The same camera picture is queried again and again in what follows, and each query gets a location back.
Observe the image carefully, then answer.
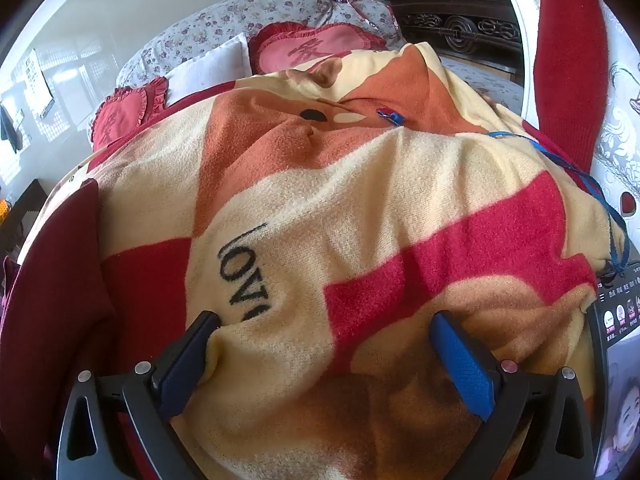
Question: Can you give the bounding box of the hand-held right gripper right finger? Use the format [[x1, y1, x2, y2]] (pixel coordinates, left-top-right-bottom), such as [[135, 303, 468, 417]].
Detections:
[[429, 310, 599, 480]]

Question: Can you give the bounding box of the red knit sweater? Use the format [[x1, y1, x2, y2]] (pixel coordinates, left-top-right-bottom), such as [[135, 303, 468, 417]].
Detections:
[[532, 0, 610, 173]]

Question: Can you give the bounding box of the white door frame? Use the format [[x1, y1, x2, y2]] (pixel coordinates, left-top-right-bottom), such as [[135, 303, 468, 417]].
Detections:
[[492, 0, 546, 128]]

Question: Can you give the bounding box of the floral bed sheet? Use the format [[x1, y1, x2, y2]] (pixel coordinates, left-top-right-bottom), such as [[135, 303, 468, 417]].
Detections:
[[440, 55, 524, 111]]

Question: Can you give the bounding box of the printed fleece blanket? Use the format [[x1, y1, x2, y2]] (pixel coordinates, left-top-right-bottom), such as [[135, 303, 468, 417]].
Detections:
[[17, 42, 628, 480]]

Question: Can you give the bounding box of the smartphone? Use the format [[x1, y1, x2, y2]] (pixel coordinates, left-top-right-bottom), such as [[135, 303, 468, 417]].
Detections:
[[586, 260, 640, 478]]

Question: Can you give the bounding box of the blue lanyard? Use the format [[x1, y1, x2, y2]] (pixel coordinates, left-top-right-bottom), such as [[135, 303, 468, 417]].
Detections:
[[485, 130, 632, 268]]

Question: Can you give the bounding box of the dark carved wooden headboard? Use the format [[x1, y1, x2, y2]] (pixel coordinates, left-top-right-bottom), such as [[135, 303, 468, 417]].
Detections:
[[377, 0, 523, 73]]

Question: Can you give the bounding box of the maroon garment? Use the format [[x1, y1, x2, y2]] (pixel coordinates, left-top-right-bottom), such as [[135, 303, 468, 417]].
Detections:
[[0, 177, 118, 480]]

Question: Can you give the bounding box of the red bed sheet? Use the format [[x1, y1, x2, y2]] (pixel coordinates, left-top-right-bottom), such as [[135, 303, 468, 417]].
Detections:
[[95, 87, 226, 156]]

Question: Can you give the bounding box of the floral pillow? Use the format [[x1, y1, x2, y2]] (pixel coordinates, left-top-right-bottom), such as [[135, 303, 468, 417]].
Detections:
[[115, 0, 408, 91]]

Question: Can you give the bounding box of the wall calendar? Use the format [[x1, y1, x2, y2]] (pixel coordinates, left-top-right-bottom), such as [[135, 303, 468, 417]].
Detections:
[[22, 49, 56, 116]]

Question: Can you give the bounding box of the white pillow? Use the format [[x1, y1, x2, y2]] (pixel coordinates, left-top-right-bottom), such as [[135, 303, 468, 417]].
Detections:
[[164, 32, 253, 108]]

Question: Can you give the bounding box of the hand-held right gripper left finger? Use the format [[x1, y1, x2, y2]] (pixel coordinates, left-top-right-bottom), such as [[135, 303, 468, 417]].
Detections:
[[56, 310, 222, 480]]

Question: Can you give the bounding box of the red heart-shaped pillow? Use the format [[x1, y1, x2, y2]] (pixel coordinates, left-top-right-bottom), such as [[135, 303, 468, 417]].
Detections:
[[90, 77, 168, 148], [248, 22, 388, 75]]

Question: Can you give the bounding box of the dark hanging cloth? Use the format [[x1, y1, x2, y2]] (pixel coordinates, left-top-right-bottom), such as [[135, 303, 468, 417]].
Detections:
[[0, 102, 23, 154]]

